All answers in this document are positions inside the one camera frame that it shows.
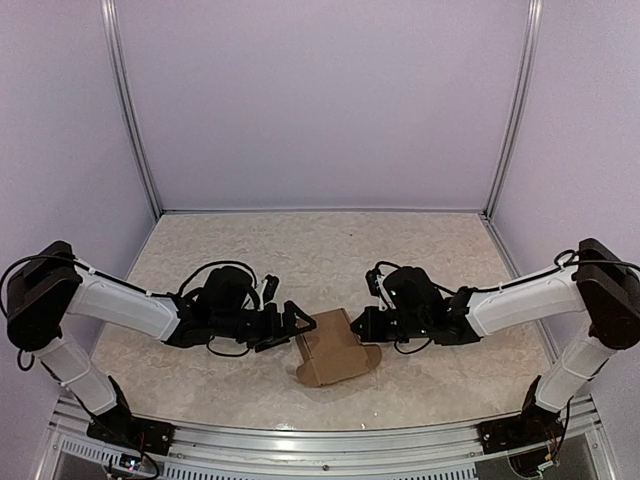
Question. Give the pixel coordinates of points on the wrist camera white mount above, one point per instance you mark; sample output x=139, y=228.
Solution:
x=267, y=290
x=373, y=279

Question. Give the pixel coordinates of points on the aluminium frame post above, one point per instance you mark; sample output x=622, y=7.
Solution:
x=517, y=106
x=125, y=98

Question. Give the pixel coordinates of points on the left aluminium frame post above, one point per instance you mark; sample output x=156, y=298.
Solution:
x=125, y=98

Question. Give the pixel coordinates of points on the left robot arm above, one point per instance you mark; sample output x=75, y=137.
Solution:
x=39, y=291

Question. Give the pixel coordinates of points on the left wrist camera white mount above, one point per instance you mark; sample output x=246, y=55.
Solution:
x=267, y=290

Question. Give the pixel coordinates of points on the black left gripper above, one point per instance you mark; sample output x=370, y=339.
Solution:
x=274, y=335

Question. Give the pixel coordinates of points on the brown cardboard box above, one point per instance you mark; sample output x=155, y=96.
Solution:
x=332, y=353

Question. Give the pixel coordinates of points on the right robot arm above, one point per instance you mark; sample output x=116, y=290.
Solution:
x=589, y=279

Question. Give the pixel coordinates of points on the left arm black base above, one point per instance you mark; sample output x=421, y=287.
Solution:
x=118, y=426

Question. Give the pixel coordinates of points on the right aluminium frame post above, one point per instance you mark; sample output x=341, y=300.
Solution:
x=517, y=106

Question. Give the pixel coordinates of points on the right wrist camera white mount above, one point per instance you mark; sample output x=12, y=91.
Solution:
x=373, y=279

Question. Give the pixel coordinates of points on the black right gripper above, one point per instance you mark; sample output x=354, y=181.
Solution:
x=371, y=332

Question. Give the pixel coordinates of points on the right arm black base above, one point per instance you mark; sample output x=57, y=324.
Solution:
x=531, y=425

